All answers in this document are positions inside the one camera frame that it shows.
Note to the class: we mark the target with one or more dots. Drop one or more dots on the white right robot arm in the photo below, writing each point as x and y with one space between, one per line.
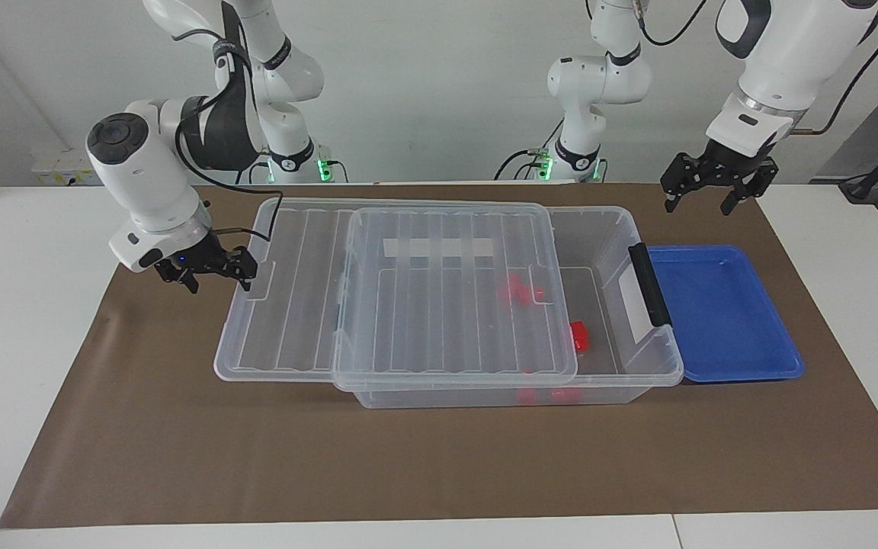
142 175

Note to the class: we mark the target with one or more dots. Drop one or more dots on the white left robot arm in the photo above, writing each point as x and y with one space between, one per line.
789 53

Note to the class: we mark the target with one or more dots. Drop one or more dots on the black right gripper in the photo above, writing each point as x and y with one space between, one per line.
206 259

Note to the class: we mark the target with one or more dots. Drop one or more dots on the red block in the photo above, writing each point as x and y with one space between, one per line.
536 294
578 335
528 395
567 395

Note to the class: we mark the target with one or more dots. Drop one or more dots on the white power strip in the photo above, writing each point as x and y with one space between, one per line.
65 169

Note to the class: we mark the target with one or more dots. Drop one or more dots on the clear plastic box lid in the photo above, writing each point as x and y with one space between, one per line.
294 320

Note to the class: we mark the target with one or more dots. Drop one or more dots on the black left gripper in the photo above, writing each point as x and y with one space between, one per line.
721 169

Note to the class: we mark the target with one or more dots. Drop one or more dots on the brown table mat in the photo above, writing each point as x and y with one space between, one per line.
218 457

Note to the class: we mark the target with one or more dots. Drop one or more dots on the black box latch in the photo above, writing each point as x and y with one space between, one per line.
651 286

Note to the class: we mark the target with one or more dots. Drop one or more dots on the blue plastic tray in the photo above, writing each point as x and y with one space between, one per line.
721 320

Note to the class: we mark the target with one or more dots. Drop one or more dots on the clear plastic storage box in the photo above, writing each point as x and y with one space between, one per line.
485 399

